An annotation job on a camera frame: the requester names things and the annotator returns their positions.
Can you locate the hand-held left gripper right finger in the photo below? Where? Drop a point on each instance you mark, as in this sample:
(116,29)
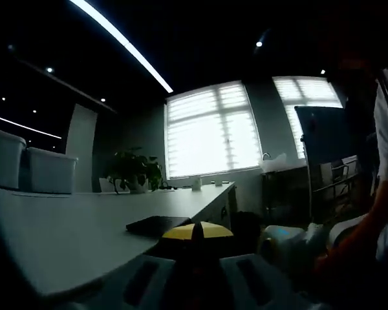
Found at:
(245,281)

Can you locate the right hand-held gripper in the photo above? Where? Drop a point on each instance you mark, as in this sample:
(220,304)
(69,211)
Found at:
(287,242)

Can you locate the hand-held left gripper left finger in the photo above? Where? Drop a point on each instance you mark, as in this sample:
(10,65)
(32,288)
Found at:
(148,277)

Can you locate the black fixed fixture clamp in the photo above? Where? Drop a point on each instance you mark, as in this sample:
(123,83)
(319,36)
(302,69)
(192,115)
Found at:
(155,223)

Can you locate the white desk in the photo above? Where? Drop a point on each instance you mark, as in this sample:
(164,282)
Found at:
(68,232)

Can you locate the white crumpled bag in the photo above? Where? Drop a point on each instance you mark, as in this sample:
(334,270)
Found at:
(278,163)

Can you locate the white cup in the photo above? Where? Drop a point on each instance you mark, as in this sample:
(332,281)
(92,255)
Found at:
(218,183)
(197,184)

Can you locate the dark board on stand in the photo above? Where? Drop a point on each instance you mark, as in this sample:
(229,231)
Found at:
(326,135)

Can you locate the green potted plant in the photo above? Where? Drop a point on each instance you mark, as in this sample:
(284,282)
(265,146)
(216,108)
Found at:
(132,164)

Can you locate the window with blinds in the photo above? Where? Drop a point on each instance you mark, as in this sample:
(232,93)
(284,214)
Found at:
(297,90)
(213,135)

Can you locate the white storage box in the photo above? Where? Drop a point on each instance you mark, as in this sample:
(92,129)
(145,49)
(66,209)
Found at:
(51,171)
(4,158)

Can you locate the person's white shirt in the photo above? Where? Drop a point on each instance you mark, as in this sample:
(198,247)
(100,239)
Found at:
(386,135)

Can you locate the white square column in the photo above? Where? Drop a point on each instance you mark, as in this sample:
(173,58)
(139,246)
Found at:
(81,145)

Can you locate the long ceiling light strip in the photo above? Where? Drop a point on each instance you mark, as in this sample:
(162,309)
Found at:
(155,76)

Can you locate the metal frame chair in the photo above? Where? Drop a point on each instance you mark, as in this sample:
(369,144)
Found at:
(342,171)

